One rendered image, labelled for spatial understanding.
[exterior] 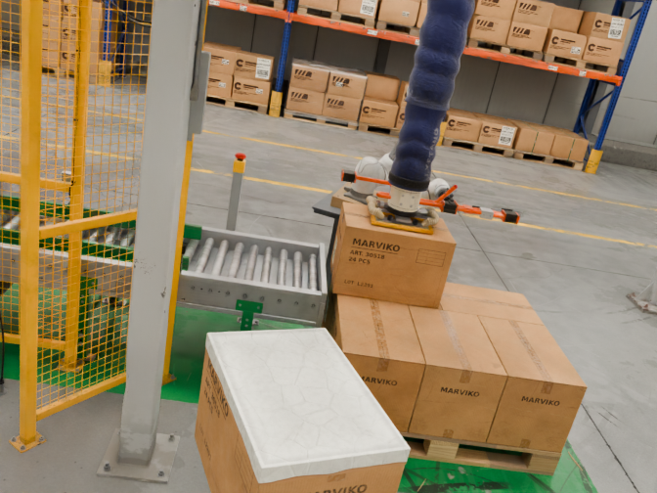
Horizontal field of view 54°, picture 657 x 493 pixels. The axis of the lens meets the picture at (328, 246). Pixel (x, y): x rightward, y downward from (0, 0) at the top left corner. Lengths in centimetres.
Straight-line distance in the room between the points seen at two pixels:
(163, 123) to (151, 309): 74
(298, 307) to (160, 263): 108
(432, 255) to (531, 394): 86
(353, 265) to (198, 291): 82
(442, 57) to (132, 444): 229
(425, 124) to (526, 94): 925
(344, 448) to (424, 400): 154
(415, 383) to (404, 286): 64
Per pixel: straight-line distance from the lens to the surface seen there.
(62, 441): 322
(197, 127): 249
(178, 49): 229
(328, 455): 165
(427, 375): 311
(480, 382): 319
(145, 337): 268
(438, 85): 332
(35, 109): 254
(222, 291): 337
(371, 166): 417
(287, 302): 337
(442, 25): 331
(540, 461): 357
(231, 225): 410
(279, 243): 393
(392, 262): 346
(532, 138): 1139
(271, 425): 170
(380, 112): 1073
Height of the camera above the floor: 206
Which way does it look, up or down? 22 degrees down
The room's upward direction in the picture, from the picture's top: 11 degrees clockwise
